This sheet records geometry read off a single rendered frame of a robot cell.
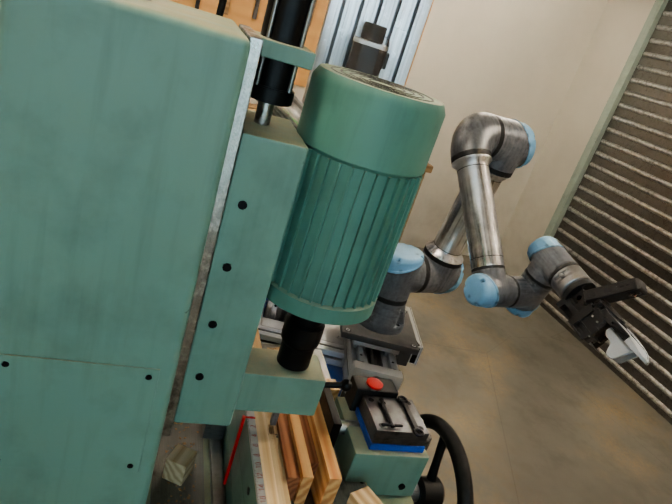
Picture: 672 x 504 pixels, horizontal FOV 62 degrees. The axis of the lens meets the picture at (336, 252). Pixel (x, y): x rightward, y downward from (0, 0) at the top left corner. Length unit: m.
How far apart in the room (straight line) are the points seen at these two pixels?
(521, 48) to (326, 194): 4.15
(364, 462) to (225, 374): 0.30
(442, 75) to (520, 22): 0.69
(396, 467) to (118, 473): 0.43
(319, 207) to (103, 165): 0.25
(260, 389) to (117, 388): 0.22
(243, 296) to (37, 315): 0.23
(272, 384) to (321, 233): 0.27
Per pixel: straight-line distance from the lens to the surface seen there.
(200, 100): 0.60
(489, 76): 4.68
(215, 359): 0.78
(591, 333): 1.26
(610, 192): 4.46
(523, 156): 1.52
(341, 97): 0.67
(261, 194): 0.67
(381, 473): 1.00
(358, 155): 0.67
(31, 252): 0.67
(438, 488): 1.16
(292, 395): 0.88
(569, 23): 4.98
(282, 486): 0.89
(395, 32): 1.56
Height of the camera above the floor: 1.57
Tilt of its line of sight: 22 degrees down
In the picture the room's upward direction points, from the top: 18 degrees clockwise
